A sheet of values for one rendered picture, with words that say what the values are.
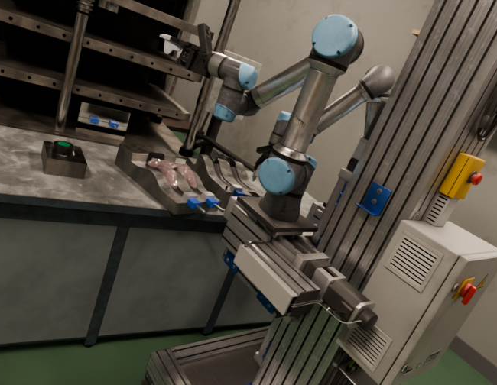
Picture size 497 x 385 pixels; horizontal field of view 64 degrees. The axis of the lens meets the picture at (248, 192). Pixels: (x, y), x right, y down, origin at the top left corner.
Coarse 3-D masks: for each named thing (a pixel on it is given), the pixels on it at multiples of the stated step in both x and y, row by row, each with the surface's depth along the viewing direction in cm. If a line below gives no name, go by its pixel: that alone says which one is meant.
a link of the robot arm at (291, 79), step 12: (300, 60) 128; (288, 72) 129; (300, 72) 127; (264, 84) 133; (276, 84) 131; (288, 84) 129; (300, 84) 130; (252, 96) 135; (264, 96) 134; (276, 96) 133; (252, 108) 137
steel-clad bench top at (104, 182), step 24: (0, 144) 167; (24, 144) 176; (96, 144) 208; (0, 168) 148; (24, 168) 155; (96, 168) 180; (0, 192) 133; (24, 192) 138; (48, 192) 144; (72, 192) 151; (96, 192) 158; (120, 192) 166; (144, 192) 174; (264, 192) 235
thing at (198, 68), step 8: (184, 48) 130; (192, 48) 129; (184, 56) 131; (192, 56) 129; (200, 56) 130; (208, 56) 127; (184, 64) 132; (192, 64) 130; (200, 64) 130; (200, 72) 130; (208, 72) 129
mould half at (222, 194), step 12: (204, 156) 211; (192, 168) 218; (204, 168) 206; (228, 168) 214; (240, 168) 220; (204, 180) 205; (216, 180) 198; (228, 180) 205; (216, 192) 193; (228, 192) 187
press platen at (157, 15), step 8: (112, 0) 202; (120, 0) 204; (128, 0) 206; (128, 8) 208; (136, 8) 209; (144, 8) 211; (152, 8) 213; (152, 16) 215; (160, 16) 216; (168, 16) 219; (168, 24) 221; (176, 24) 222; (184, 24) 225; (192, 24) 227; (192, 32) 228
